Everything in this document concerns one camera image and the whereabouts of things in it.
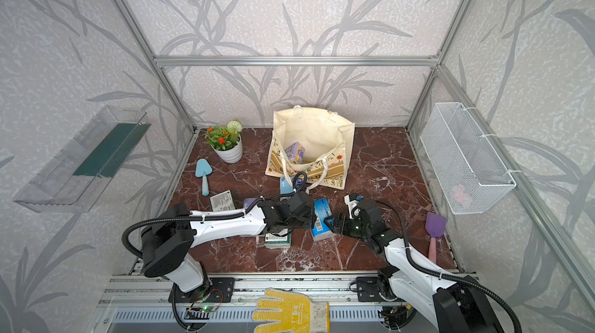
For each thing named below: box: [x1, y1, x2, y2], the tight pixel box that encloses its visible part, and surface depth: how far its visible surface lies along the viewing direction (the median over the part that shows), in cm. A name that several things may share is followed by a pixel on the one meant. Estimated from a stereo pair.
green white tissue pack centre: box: [264, 228, 292, 250], surface depth 80 cm
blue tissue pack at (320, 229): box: [311, 198, 335, 241], surface depth 82 cm
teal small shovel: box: [195, 157, 213, 196], surface depth 107 cm
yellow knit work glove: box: [252, 288, 331, 333], surface depth 71 cm
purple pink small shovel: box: [425, 211, 448, 264], surface depth 89 cm
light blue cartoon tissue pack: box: [279, 176, 294, 195], surface depth 95 cm
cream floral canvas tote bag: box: [264, 105, 356, 191], surface depth 92 cm
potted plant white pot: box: [204, 119, 243, 165], surface depth 100 cm
